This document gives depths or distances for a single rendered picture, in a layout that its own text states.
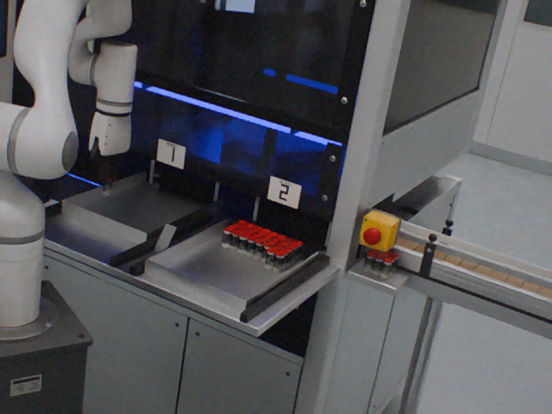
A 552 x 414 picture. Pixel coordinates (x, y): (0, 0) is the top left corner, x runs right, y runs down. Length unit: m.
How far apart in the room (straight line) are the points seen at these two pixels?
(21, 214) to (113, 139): 0.52
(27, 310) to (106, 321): 0.89
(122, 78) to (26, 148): 0.54
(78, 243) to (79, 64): 0.41
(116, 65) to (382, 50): 0.60
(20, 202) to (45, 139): 0.15
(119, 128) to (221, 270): 0.42
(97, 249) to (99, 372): 0.74
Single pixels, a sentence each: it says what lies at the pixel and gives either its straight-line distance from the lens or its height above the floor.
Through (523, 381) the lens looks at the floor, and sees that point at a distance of 3.61.
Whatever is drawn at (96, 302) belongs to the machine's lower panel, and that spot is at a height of 0.50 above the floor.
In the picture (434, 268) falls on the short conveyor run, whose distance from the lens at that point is 2.06.
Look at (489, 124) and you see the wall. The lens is 6.64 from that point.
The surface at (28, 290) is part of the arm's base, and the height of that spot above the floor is 0.95.
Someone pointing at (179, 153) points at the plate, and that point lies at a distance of 2.18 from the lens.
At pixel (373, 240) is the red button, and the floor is 0.99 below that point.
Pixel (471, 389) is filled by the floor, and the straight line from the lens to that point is 3.44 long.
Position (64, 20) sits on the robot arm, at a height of 1.43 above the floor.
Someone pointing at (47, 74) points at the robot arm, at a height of 1.35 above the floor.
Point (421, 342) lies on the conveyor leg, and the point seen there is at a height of 0.69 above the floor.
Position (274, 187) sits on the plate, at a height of 1.02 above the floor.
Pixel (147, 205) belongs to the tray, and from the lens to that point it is 2.21.
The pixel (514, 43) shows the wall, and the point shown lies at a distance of 6.52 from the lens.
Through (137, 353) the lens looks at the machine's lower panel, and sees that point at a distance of 2.48.
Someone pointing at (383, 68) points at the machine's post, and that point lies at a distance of 1.88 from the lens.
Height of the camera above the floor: 1.72
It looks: 21 degrees down
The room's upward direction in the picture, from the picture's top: 9 degrees clockwise
